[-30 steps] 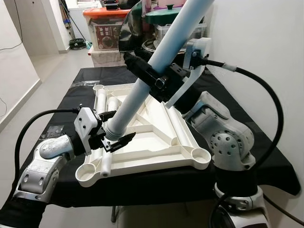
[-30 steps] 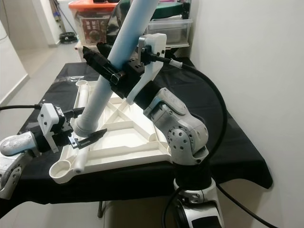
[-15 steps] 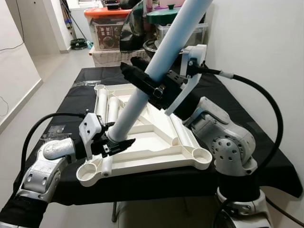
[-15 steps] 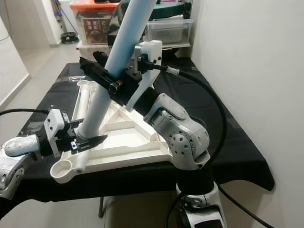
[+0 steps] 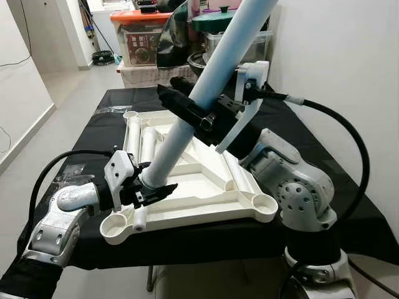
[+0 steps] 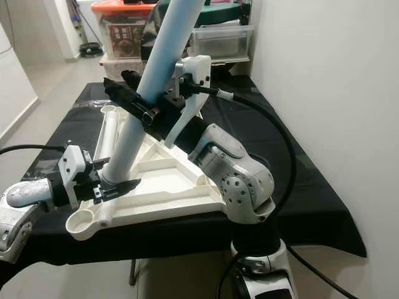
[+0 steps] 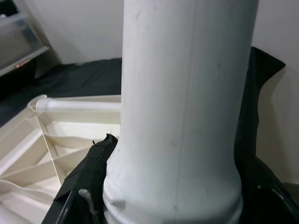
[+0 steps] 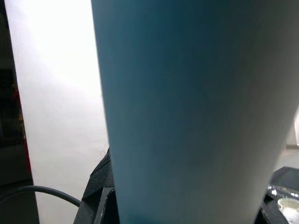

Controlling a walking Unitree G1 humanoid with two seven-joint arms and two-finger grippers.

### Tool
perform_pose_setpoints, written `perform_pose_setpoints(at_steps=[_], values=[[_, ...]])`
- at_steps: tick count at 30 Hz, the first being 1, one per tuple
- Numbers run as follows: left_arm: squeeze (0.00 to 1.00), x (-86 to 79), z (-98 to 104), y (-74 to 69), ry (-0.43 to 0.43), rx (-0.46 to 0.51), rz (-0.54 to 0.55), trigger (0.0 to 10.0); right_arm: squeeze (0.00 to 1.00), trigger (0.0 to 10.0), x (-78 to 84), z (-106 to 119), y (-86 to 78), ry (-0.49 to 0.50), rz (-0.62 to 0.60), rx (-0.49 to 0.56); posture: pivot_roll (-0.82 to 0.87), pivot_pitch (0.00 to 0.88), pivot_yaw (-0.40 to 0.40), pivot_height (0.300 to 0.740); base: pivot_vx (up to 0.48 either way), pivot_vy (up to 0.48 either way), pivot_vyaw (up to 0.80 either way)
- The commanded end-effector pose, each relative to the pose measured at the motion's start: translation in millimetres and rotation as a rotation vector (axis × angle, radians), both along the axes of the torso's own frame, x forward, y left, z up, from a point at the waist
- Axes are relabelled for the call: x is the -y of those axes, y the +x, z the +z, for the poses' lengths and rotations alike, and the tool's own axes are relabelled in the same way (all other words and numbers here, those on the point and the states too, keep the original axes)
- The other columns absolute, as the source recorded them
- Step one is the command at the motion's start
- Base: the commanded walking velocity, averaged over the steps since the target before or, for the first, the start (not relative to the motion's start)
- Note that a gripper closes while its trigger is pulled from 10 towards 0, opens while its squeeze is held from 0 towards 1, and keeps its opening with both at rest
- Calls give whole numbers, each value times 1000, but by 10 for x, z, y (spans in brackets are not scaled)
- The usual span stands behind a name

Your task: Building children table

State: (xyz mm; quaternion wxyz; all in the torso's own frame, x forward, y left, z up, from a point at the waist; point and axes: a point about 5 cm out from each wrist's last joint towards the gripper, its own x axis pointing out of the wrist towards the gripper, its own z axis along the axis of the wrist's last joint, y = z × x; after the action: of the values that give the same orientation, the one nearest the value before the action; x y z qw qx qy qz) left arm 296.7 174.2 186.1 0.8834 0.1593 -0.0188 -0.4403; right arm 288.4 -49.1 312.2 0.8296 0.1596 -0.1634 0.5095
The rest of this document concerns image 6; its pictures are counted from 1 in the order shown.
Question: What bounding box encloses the white plastic children table top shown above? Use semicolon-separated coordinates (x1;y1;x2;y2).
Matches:
65;103;228;242

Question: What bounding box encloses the beige cloth covered table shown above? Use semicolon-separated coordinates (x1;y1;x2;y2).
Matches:
100;56;150;82

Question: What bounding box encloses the orange lid storage box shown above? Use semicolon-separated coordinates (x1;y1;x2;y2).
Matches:
90;0;150;61

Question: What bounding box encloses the clear plastic container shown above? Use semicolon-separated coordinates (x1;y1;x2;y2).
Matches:
190;24;253;62

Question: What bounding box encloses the green pot lid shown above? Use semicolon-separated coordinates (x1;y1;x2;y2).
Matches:
193;3;244;27

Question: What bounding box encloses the black tablecloth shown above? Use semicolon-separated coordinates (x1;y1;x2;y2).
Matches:
0;75;368;287

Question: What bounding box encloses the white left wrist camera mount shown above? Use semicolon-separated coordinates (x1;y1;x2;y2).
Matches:
58;145;94;209

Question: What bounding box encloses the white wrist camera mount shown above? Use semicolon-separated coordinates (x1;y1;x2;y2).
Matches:
58;145;94;209
165;55;213;149

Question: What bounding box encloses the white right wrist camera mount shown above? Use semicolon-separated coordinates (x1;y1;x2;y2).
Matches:
165;55;213;149

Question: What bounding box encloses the black folding table frame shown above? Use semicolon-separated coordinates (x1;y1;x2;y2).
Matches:
130;259;141;286

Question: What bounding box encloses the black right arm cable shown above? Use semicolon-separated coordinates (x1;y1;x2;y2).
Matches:
196;84;359;299

